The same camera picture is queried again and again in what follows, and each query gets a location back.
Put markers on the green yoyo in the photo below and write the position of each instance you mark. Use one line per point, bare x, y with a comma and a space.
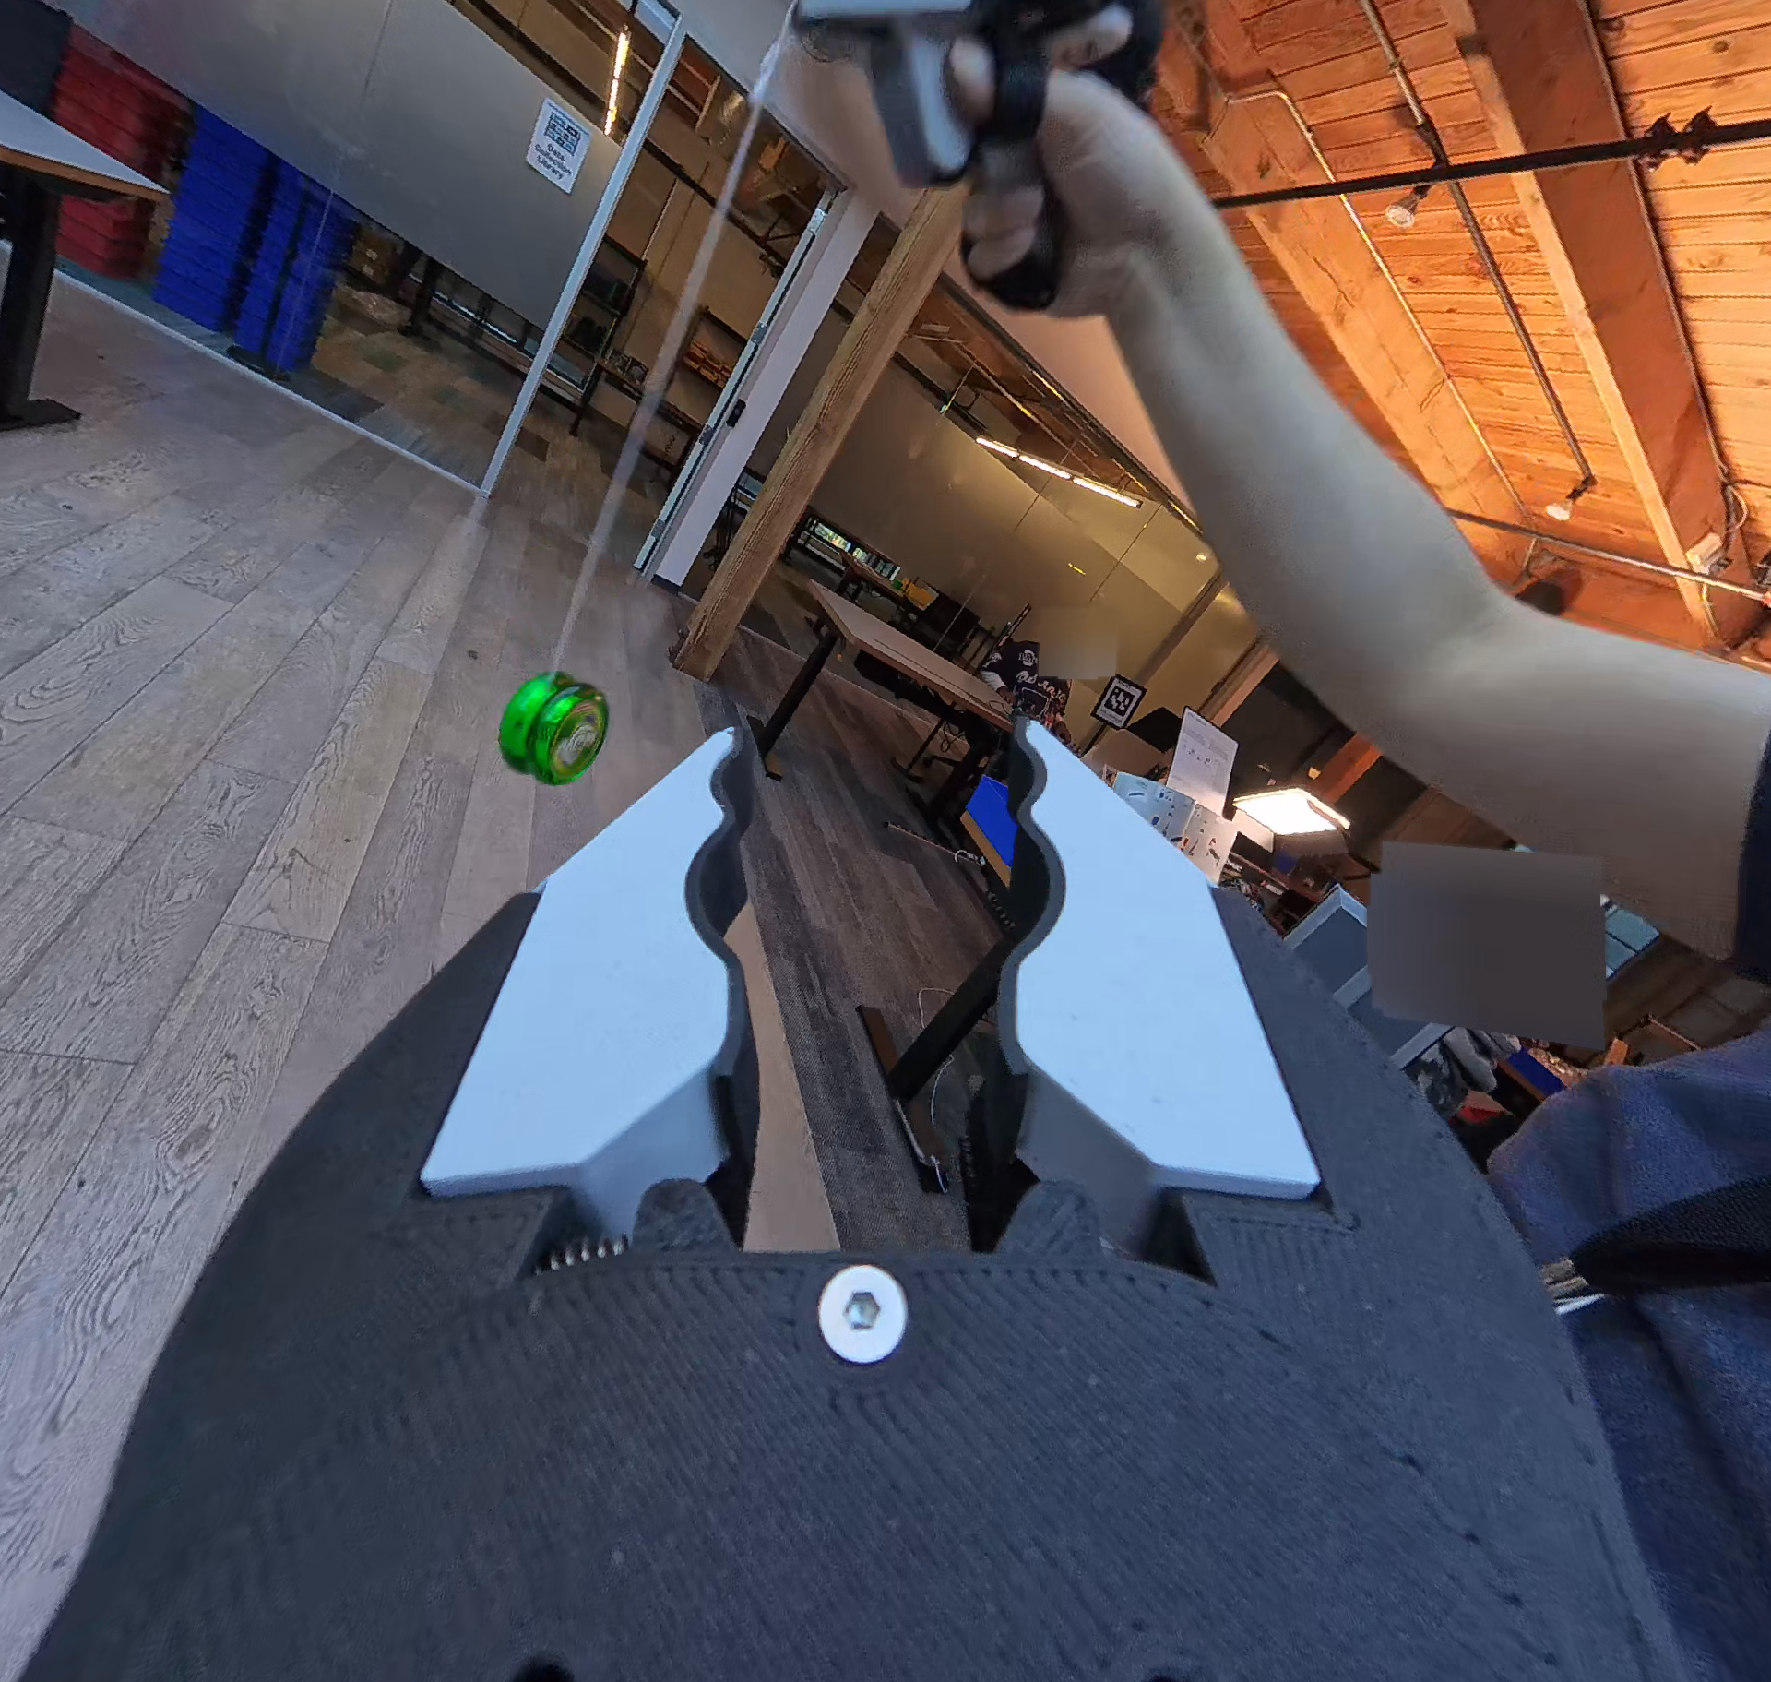
552, 727

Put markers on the stack of red crates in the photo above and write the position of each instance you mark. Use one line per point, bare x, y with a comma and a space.
119, 145

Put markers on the person's right forearm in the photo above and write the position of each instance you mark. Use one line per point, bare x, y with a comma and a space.
1356, 535

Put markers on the black and white marker sign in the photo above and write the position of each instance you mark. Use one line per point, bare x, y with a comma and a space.
1122, 701

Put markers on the blue plastic bin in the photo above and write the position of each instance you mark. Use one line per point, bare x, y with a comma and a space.
994, 824

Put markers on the person's right hand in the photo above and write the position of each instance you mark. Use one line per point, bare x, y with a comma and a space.
1107, 187

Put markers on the white paper sheet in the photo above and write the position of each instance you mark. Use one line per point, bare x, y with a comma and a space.
1202, 757

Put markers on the long office desk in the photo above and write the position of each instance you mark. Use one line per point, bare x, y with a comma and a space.
887, 635

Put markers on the white perforated box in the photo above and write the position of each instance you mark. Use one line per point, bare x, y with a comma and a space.
1176, 824

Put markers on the white top office desk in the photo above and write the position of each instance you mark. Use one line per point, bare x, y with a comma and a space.
69, 151

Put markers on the lit desk lamp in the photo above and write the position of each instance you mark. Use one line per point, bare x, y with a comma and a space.
1290, 812

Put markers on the black ceiling pipe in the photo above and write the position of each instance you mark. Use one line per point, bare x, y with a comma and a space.
1494, 168

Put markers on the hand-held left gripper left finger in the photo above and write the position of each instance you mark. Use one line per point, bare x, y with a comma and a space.
595, 1018

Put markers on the white wall notice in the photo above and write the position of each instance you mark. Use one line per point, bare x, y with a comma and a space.
558, 145

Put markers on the office desk with black legs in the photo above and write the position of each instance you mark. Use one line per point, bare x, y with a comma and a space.
955, 1002

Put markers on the stack of blue crates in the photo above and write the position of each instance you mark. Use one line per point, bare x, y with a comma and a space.
248, 242

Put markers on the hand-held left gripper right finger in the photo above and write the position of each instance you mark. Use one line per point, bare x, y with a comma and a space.
1163, 1018

